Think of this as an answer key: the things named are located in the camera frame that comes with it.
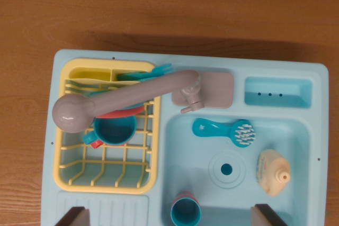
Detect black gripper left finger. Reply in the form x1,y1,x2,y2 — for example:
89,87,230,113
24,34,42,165
55,206,91,226

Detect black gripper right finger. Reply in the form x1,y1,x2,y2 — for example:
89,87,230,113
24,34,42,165
251,203,289,226

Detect cream detergent bottle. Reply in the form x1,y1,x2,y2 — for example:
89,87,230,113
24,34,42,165
256,149,291,197

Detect light blue toy sink unit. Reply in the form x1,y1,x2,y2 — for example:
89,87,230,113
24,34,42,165
41,49,329,226

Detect yellow plastic dish rack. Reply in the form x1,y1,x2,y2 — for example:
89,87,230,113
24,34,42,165
52,58,162,194

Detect teal scrub brush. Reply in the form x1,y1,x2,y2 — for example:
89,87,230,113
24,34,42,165
192,117,255,148

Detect grey toy faucet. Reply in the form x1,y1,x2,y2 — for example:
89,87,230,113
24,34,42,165
52,69,204,133

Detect teal toy cup without handle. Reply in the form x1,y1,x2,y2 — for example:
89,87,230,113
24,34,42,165
171,196,202,226

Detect teal toy mug with handle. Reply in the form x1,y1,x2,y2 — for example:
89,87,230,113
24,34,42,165
82,114,138,146

